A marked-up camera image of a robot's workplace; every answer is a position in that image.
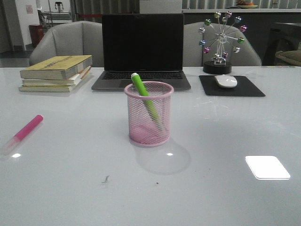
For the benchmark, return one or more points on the green highlighter pen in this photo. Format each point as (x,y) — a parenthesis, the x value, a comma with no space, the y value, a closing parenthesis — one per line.
(135,77)

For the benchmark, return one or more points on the bottom cream book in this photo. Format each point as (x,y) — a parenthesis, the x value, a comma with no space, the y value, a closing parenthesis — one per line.
(53,88)

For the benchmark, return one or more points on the fruit bowl on counter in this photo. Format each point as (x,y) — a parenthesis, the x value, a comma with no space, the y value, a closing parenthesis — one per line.
(245,4)

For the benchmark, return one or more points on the pink highlighter pen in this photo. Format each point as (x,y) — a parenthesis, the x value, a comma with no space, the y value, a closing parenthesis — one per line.
(21,135)

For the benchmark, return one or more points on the red trash bin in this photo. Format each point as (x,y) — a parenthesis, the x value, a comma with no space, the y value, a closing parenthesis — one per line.
(36,33)

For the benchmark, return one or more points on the ferris wheel desk ornament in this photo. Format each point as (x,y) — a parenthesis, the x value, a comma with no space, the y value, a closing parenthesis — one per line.
(218,64)

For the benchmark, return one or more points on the yellow top book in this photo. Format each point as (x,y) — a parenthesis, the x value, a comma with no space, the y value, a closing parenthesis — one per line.
(57,67)

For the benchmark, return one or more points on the grey left armchair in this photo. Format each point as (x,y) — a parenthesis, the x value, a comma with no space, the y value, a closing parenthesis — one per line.
(75,38)

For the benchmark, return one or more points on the pink mesh pen holder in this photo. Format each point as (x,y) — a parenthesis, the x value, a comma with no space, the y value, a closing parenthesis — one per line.
(149,116)

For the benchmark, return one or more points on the black mouse pad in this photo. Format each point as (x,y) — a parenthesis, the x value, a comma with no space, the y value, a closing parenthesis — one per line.
(244,87)

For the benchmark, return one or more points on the grey right armchair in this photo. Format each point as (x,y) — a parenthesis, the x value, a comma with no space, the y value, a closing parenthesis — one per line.
(193,55)

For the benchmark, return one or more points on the cream book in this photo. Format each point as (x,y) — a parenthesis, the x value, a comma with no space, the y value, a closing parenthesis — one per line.
(53,88)
(72,81)

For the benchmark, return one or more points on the grey armchair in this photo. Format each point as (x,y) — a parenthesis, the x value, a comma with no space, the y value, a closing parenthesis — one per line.
(193,55)
(75,38)

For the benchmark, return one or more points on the dark grey open laptop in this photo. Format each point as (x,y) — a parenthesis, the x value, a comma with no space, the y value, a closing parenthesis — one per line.
(148,44)

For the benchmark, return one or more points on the middle cream book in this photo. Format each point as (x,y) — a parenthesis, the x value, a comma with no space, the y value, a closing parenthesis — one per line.
(72,81)

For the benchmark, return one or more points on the white computer mouse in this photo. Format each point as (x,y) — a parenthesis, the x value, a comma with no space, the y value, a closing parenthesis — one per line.
(226,81)

